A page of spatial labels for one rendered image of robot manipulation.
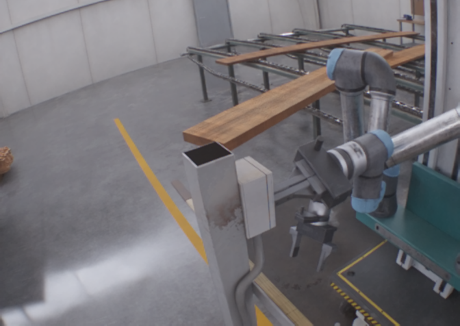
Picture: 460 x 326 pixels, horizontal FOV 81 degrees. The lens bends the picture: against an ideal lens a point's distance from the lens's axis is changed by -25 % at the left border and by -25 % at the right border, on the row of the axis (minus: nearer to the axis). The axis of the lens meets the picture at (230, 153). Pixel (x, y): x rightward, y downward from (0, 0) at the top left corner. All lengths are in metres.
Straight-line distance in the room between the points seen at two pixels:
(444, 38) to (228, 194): 0.91
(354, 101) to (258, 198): 0.69
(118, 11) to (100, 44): 0.97
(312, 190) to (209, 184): 0.21
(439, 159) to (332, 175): 0.77
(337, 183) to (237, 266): 0.24
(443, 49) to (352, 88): 0.37
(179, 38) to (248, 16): 2.17
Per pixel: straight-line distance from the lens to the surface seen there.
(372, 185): 0.78
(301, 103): 1.87
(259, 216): 0.58
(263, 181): 0.55
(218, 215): 0.54
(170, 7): 9.18
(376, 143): 0.75
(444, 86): 1.24
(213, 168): 0.50
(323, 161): 0.67
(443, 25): 1.18
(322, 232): 1.07
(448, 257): 1.27
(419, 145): 0.88
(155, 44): 9.11
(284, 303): 0.66
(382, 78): 1.07
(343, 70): 1.11
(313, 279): 2.02
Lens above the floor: 1.53
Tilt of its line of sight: 26 degrees down
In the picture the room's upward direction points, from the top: 8 degrees counter-clockwise
